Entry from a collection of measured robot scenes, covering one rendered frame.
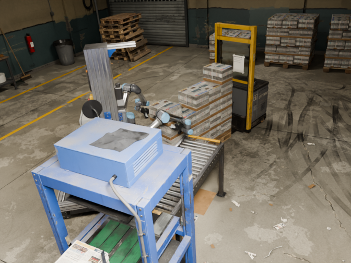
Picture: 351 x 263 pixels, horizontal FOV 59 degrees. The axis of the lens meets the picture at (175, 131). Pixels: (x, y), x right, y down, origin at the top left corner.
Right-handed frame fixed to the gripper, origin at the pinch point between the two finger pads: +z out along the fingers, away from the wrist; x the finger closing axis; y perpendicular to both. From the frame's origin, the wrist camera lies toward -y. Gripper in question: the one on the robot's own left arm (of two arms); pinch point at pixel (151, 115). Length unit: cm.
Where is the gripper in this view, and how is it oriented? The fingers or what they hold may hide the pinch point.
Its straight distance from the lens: 450.4
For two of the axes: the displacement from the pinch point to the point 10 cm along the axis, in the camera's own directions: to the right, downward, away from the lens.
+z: 6.8, 3.2, -6.6
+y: -0.6, -8.7, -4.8
